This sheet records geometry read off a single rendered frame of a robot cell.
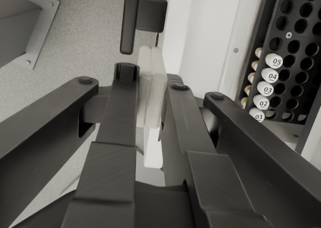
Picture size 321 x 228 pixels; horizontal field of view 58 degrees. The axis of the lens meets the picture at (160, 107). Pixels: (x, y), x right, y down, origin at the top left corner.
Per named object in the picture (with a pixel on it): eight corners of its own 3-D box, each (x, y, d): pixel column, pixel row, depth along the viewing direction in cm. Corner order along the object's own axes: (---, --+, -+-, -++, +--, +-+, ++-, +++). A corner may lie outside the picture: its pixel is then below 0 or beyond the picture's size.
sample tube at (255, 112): (249, 104, 33) (264, 123, 29) (238, 104, 33) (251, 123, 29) (250, 94, 33) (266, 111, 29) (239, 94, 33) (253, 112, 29)
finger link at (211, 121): (167, 103, 13) (230, 111, 13) (161, 71, 18) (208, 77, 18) (162, 133, 14) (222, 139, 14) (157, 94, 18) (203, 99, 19)
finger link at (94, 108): (132, 130, 14) (68, 123, 13) (135, 92, 18) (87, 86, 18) (136, 101, 13) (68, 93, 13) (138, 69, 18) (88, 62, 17)
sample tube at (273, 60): (261, 58, 31) (280, 70, 27) (251, 55, 31) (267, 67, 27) (266, 47, 31) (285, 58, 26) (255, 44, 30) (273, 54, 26)
